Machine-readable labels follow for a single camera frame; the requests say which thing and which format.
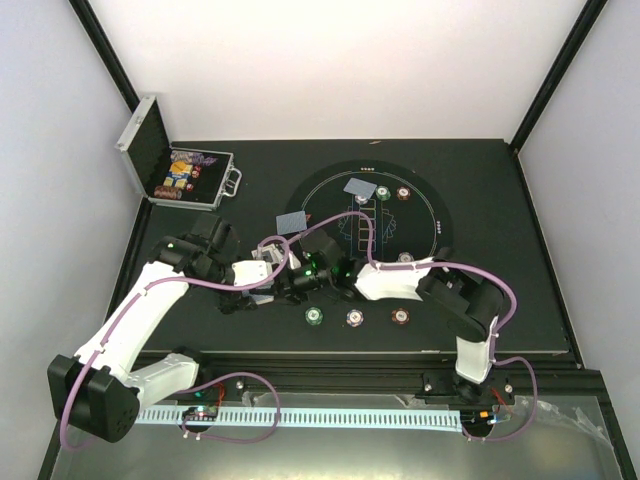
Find aluminium poker chip case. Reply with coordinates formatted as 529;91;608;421
116;95;242;211

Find round black poker mat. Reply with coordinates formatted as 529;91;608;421
282;159;453;264

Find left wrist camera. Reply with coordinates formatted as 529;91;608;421
231;260;273;289

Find brown poker chip stack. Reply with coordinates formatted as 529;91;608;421
391;308;410;325

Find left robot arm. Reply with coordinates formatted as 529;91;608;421
47;214;272;445

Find blue white poker chip stack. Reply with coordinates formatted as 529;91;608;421
346;309;364;327

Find red dice in case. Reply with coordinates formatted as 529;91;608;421
186;167;201;191

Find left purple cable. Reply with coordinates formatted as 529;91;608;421
58;234;292;451

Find green poker chip stack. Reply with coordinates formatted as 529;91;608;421
304;307;324;326

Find white perforated cable strip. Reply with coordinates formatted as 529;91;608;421
135;405;462;433

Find yellow blue card box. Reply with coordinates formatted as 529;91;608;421
163;161;193;189

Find dealt card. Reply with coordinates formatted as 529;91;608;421
276;210;307;236
343;178;377;199

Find purple chips in case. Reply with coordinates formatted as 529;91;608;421
170;150;217;167

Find brown chips in case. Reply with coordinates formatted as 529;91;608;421
153;185;184;200

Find black aluminium mounting rail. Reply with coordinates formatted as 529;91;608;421
154;349;516;406

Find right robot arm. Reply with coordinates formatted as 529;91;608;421
273;230;507;404

